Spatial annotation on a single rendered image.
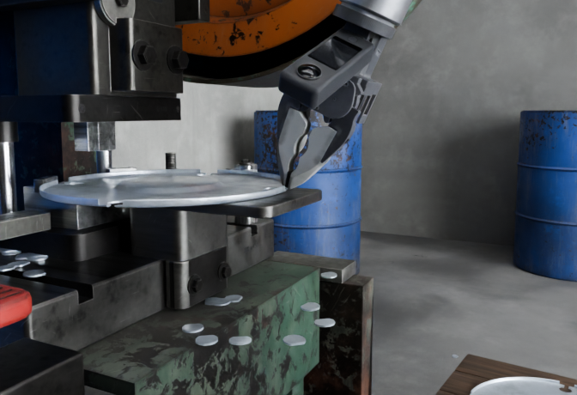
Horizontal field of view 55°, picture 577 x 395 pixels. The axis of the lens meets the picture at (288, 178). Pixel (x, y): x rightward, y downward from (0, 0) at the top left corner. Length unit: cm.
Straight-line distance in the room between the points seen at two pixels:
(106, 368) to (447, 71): 354
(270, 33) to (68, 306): 60
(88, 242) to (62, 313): 13
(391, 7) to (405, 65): 337
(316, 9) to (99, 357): 64
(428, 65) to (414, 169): 71
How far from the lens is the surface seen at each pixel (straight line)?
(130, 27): 66
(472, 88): 388
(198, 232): 65
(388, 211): 405
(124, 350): 58
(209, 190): 64
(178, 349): 57
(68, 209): 70
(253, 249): 82
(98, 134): 74
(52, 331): 56
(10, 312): 37
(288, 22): 98
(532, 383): 123
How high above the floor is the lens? 87
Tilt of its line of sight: 7 degrees down
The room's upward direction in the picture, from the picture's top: straight up
